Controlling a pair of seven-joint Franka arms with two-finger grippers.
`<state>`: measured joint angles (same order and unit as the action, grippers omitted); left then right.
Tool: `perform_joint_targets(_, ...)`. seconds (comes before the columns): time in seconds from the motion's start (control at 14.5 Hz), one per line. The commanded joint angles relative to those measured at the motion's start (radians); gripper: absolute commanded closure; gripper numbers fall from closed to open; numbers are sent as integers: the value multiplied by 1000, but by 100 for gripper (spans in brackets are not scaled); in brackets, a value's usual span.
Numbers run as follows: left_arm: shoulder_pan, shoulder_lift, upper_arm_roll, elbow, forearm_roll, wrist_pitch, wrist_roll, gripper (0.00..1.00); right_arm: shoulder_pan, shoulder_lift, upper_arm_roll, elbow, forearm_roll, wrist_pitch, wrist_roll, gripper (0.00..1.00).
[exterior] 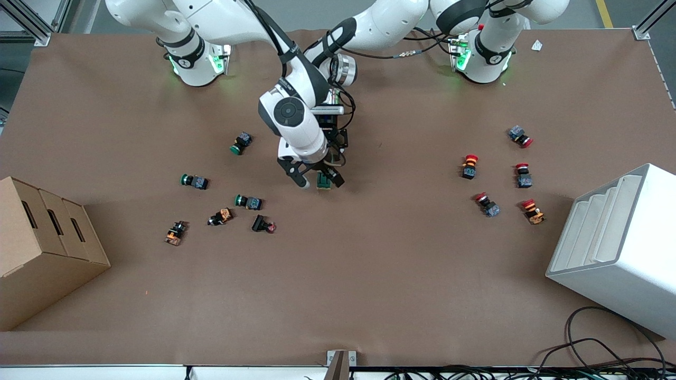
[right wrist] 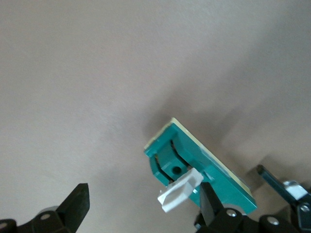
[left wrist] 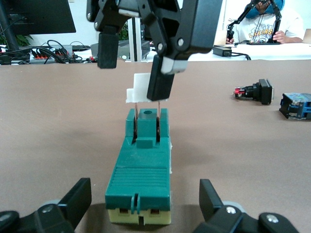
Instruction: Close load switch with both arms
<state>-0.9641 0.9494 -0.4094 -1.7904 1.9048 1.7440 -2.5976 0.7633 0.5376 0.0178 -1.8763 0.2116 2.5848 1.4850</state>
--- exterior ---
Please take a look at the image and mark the white compartment bin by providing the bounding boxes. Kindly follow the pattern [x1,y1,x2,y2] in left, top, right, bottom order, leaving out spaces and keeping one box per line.
[546,163,676,340]

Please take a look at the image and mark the black cable bundle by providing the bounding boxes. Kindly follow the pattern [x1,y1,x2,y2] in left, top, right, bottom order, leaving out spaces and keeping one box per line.
[370,364,676,380]

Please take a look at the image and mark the red emergency button orange base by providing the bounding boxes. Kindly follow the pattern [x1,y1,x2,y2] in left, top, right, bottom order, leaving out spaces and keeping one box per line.
[522,199,546,225]

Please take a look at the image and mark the aluminium frame profile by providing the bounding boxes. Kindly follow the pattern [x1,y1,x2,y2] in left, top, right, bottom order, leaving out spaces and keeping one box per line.
[632,0,676,41]
[0,0,53,47]

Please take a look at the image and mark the metal table edge bracket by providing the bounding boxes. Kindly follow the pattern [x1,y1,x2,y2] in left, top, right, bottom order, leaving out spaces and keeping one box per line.
[326,350,358,380]

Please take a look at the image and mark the white table edge rail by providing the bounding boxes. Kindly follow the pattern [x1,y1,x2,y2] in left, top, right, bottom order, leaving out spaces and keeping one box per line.
[0,364,676,380]

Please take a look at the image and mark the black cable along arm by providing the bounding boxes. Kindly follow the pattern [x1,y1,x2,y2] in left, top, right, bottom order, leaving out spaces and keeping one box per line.
[240,0,299,80]
[338,24,460,60]

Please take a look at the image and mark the brown cardboard box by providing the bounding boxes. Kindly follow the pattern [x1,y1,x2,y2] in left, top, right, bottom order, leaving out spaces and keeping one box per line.
[0,176,111,332]

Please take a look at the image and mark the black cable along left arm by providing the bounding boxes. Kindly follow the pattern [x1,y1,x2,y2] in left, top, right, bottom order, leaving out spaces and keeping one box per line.
[338,24,460,60]

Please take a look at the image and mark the black cable along right arm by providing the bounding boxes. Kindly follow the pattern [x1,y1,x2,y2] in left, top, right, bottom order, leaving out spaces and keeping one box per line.
[240,0,299,80]

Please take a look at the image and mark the black looped cable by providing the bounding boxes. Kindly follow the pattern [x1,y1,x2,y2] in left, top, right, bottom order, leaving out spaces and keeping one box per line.
[533,306,669,380]

